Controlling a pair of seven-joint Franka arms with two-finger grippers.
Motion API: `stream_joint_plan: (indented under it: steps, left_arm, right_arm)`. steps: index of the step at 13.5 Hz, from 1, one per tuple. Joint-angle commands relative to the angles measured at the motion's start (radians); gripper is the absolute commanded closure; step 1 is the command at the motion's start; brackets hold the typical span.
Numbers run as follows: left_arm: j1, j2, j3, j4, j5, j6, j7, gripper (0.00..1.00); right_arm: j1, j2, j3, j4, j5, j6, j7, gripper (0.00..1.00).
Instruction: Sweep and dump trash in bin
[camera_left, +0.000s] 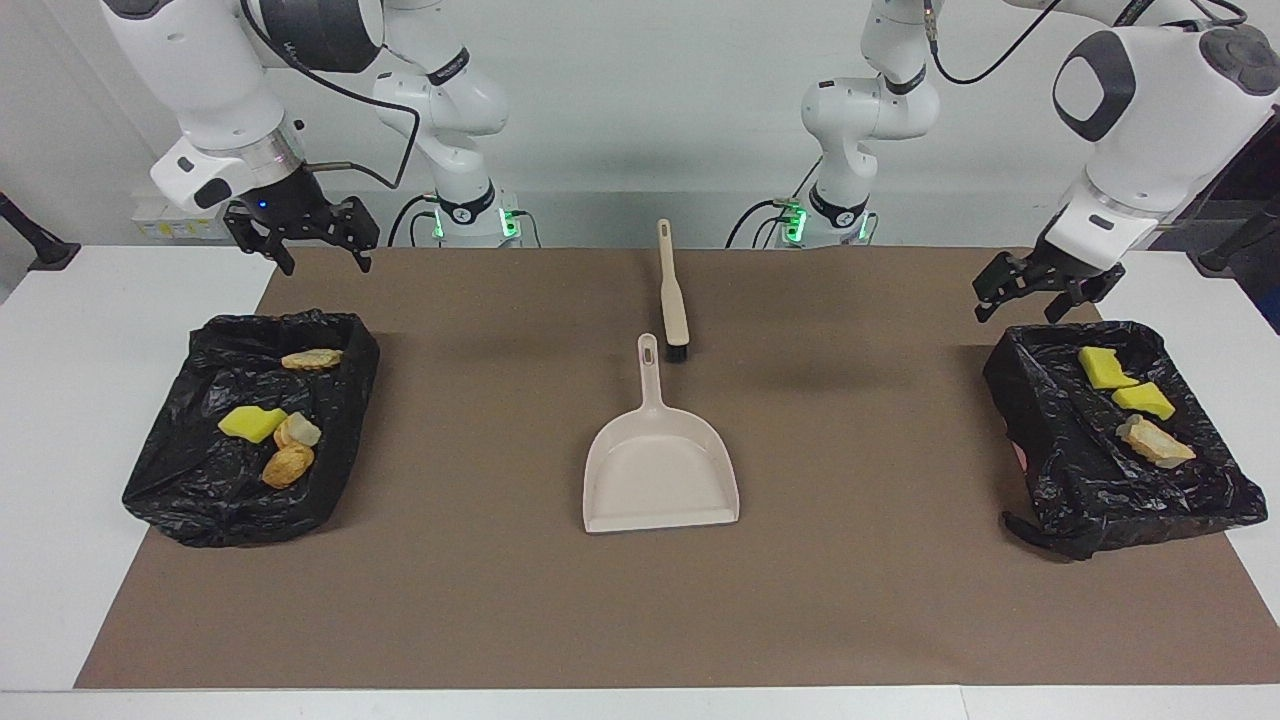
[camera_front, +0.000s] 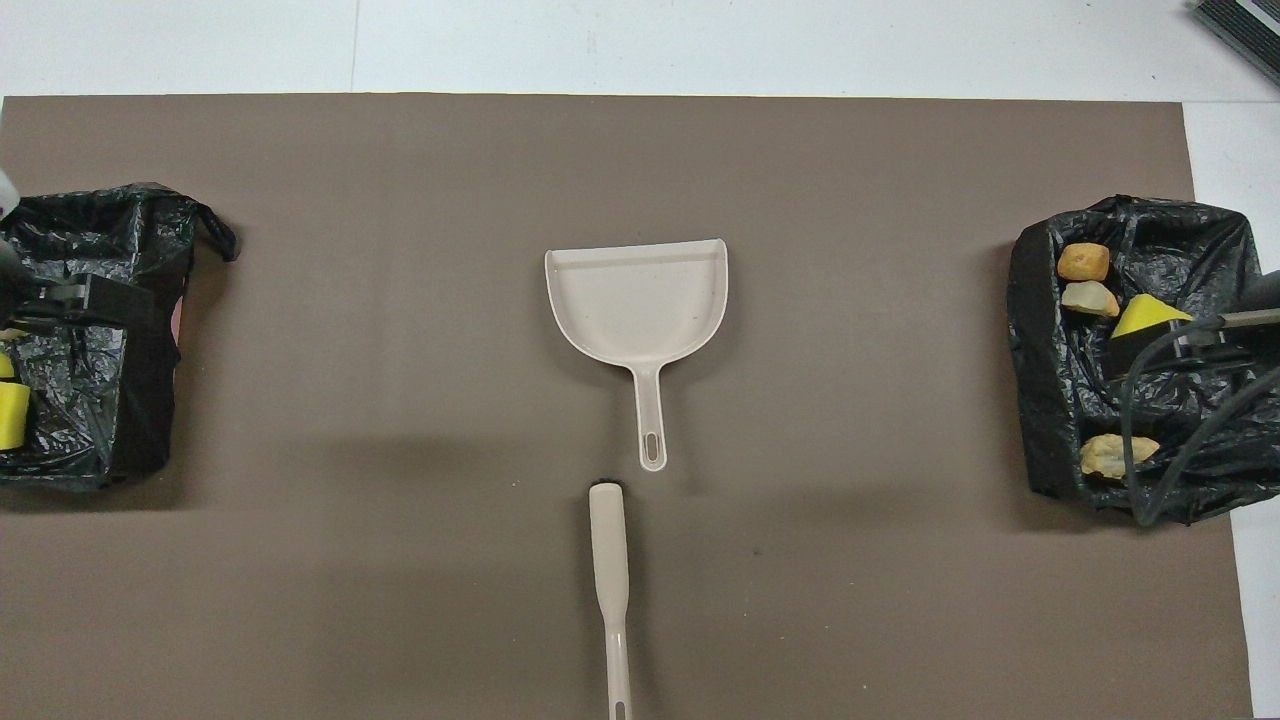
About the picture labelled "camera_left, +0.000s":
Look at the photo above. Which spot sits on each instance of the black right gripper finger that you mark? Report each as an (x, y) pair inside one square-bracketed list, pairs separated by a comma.
[(250, 230), (360, 230)]

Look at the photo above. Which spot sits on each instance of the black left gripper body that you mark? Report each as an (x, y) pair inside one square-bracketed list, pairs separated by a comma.
[(1065, 272)]

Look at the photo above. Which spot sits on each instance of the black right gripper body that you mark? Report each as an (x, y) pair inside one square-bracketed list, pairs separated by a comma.
[(290, 205)]

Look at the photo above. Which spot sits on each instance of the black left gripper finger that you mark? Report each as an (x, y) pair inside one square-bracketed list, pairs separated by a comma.
[(1000, 275), (1095, 285)]

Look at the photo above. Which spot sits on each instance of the yellow sponge piece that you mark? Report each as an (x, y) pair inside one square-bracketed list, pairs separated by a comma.
[(1105, 367), (1142, 400), (250, 424)]

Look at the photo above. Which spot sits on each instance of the striped croissant piece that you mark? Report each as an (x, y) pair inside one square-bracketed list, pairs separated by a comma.
[(1155, 442)]

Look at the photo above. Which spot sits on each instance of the pale bread chunk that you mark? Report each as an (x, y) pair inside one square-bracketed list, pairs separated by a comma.
[(300, 430)]

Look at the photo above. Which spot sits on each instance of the brown bread roll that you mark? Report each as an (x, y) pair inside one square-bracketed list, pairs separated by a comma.
[(288, 466)]

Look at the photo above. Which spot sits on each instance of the beige hand brush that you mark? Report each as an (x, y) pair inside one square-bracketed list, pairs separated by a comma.
[(675, 310)]

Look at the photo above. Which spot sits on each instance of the beige plastic dustpan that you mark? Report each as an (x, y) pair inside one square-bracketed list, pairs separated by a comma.
[(660, 480)]

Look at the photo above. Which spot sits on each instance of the black bag-lined bin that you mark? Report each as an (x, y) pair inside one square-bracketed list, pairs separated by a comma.
[(200, 500), (1080, 470)]

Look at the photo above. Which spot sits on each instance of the black clamp stand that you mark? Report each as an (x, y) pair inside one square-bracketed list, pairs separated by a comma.
[(50, 255), (1215, 262)]

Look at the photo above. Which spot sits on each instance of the flat tan bread piece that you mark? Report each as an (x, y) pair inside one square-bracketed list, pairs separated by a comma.
[(312, 360)]

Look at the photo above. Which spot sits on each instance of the brown table mat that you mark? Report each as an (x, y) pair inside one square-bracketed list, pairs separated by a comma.
[(600, 620)]

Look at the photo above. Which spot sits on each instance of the white wall box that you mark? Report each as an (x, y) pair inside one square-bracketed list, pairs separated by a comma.
[(160, 228)]

